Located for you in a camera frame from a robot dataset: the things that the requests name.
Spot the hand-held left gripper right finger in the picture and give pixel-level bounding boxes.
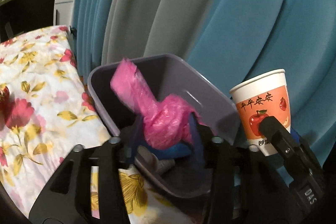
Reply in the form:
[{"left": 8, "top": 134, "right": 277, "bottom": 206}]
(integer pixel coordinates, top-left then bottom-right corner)
[{"left": 189, "top": 114, "right": 298, "bottom": 224}]

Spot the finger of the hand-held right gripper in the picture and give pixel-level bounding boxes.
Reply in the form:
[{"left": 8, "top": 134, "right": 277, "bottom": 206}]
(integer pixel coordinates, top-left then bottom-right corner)
[
  {"left": 290, "top": 128, "right": 308, "bottom": 151},
  {"left": 259, "top": 114, "right": 325, "bottom": 183}
]

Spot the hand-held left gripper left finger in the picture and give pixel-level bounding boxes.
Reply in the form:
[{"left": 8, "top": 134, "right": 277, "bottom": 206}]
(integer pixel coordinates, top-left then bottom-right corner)
[{"left": 28, "top": 119, "right": 144, "bottom": 224}]

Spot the blue foam mesh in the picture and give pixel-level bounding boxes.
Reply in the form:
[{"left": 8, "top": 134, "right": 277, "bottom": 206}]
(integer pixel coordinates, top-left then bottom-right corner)
[{"left": 147, "top": 142, "right": 193, "bottom": 160}]

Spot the pink plastic bag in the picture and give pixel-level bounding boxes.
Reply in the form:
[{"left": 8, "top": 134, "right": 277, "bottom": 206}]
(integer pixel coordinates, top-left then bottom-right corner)
[{"left": 110, "top": 57, "right": 202, "bottom": 150}]

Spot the apple print paper cup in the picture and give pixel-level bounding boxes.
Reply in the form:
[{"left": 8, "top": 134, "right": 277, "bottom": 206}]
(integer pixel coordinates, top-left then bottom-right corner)
[{"left": 229, "top": 69, "right": 291, "bottom": 157}]

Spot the grey plastic bin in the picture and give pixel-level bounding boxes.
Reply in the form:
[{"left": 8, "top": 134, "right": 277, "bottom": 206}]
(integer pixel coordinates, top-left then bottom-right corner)
[{"left": 87, "top": 54, "right": 240, "bottom": 199}]

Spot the floral bedsheet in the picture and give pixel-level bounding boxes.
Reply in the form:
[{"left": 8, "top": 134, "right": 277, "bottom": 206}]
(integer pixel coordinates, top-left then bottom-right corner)
[{"left": 0, "top": 25, "right": 184, "bottom": 224}]

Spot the blue curtain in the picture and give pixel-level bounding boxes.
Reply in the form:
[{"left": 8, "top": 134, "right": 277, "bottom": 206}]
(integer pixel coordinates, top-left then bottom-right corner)
[{"left": 70, "top": 0, "right": 336, "bottom": 188}]

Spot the grey curtain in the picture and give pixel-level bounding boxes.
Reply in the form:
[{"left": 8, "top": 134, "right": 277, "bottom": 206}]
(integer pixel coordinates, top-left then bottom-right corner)
[{"left": 101, "top": 0, "right": 237, "bottom": 67}]

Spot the white drawer cabinet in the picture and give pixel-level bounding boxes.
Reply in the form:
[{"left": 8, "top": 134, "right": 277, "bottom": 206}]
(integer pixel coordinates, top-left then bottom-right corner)
[{"left": 53, "top": 0, "right": 78, "bottom": 28}]

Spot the dark top desk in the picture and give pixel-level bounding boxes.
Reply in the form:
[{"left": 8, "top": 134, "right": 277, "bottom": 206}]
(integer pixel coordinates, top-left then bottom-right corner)
[{"left": 0, "top": 0, "right": 79, "bottom": 42}]

